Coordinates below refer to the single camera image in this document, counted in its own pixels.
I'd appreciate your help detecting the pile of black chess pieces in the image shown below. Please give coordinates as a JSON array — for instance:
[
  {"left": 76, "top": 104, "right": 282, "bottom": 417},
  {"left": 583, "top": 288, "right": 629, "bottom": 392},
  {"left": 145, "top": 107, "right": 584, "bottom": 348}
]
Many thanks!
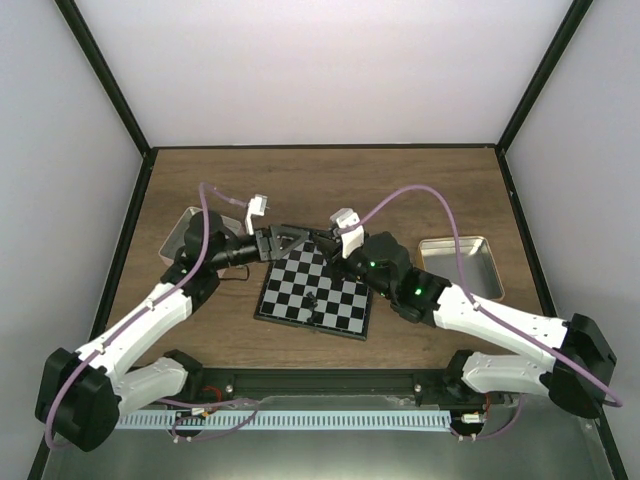
[{"left": 303, "top": 292, "right": 322, "bottom": 325}]

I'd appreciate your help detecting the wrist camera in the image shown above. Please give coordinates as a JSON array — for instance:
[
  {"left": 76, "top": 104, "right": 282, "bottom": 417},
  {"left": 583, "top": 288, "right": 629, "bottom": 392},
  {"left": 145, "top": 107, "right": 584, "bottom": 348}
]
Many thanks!
[
  {"left": 244, "top": 194, "right": 268, "bottom": 235},
  {"left": 330, "top": 208, "right": 365, "bottom": 259}
]

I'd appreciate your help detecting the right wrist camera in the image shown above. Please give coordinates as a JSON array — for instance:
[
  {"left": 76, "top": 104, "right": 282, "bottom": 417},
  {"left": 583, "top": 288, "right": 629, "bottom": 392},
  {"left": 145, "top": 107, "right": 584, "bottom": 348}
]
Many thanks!
[{"left": 330, "top": 208, "right": 365, "bottom": 259}]

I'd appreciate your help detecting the yellow metal tin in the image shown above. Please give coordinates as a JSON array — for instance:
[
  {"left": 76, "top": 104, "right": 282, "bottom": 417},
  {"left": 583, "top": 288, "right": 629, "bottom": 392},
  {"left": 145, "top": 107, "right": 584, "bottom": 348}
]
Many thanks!
[{"left": 416, "top": 235, "right": 505, "bottom": 301}]

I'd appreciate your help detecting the black enclosure frame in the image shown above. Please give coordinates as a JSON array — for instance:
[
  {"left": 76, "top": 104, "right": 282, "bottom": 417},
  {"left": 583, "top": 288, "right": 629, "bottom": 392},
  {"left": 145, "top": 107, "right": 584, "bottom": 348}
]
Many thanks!
[{"left": 29, "top": 0, "right": 631, "bottom": 480}]

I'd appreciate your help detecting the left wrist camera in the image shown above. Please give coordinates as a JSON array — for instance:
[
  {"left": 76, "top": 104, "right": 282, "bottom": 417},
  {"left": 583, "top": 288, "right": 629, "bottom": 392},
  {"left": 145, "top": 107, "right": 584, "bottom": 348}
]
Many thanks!
[{"left": 244, "top": 194, "right": 268, "bottom": 235}]

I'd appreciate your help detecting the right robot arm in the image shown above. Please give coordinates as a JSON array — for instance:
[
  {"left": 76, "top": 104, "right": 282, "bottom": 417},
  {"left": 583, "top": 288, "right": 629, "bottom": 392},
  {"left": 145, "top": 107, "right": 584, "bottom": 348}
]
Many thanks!
[{"left": 311, "top": 232, "right": 617, "bottom": 419}]

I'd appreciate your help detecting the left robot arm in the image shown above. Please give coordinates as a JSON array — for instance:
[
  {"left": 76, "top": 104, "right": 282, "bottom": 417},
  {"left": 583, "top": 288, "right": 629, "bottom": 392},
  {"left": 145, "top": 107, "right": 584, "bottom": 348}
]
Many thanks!
[{"left": 35, "top": 210, "right": 309, "bottom": 452}]

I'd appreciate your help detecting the black white chess board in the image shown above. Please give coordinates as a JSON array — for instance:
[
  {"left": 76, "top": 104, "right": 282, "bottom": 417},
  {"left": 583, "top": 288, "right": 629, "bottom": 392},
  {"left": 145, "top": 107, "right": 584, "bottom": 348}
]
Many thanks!
[{"left": 254, "top": 237, "right": 372, "bottom": 341}]

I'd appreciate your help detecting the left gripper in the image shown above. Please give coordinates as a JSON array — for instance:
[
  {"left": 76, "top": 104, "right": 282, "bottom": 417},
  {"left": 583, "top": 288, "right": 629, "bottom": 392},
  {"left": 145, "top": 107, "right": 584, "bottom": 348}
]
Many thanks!
[{"left": 211, "top": 226, "right": 310, "bottom": 271}]

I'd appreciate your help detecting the light blue slotted cable duct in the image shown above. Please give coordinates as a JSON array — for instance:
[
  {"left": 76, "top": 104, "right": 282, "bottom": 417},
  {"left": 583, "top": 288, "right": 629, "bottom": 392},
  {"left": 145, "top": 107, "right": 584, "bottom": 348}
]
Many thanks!
[{"left": 116, "top": 410, "right": 451, "bottom": 433}]

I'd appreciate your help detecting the pink metal tin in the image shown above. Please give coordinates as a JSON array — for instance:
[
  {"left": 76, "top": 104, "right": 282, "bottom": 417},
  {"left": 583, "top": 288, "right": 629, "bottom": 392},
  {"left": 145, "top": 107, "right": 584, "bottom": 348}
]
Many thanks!
[{"left": 158, "top": 206, "right": 244, "bottom": 266}]

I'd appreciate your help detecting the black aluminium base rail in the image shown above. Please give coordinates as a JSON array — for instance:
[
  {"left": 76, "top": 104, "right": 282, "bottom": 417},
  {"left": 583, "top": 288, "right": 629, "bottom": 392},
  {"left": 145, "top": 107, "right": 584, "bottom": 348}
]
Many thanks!
[{"left": 195, "top": 368, "right": 503, "bottom": 407}]

